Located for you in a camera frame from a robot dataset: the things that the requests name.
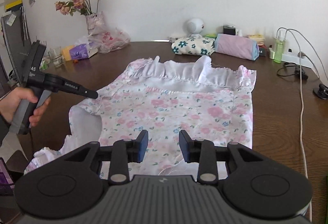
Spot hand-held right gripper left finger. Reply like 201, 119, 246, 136
64, 129, 149, 185

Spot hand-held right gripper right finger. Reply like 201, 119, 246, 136
179, 130, 259, 184

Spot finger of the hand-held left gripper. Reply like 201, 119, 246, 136
75, 83, 99, 100

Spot pink floral garment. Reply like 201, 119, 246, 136
24, 55, 257, 181

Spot person's left forearm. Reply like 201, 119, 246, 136
0, 111, 12, 145

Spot person's left hand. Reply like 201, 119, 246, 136
0, 86, 52, 127

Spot drinking glass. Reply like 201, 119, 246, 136
51, 47, 64, 69

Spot grey metal cabinet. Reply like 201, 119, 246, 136
0, 6, 29, 86

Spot yellow pack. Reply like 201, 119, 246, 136
61, 45, 75, 61

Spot purple tissue pack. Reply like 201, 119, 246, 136
69, 43, 99, 60

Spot clear plastic bag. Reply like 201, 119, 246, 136
74, 28, 131, 54

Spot yellow box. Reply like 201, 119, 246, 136
5, 0, 22, 12

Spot wrapped flower vase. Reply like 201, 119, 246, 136
85, 11, 108, 36

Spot white blue-flowered folded cloth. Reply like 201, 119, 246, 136
171, 36, 216, 57

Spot pink folded cloth blue trim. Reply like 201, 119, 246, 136
214, 33, 260, 61

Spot round white speaker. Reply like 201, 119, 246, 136
183, 18, 205, 38

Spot yellow packet stack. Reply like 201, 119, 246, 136
248, 34, 265, 46

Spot green spray bottle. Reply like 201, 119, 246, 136
273, 30, 285, 64

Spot white power strip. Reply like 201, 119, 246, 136
281, 51, 313, 69

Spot black clip stand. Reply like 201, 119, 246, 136
313, 83, 328, 100

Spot long white cable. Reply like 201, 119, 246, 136
283, 29, 313, 223

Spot black cable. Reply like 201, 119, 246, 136
277, 63, 308, 80

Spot white charger with cables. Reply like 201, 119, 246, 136
278, 27, 321, 78

